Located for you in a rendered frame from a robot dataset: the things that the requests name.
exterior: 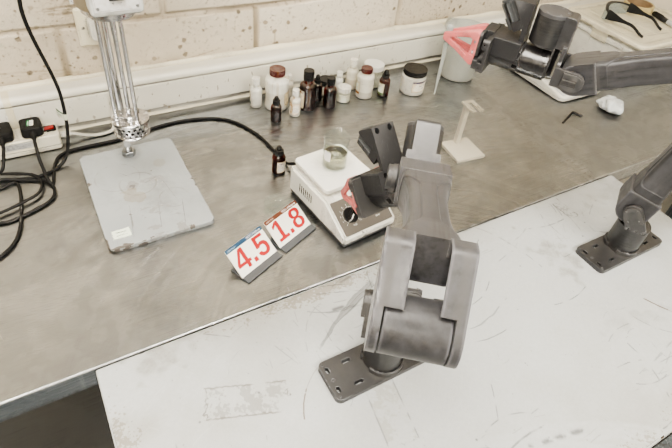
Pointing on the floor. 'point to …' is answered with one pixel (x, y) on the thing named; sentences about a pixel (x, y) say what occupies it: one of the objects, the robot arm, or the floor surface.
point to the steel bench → (67, 186)
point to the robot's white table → (498, 269)
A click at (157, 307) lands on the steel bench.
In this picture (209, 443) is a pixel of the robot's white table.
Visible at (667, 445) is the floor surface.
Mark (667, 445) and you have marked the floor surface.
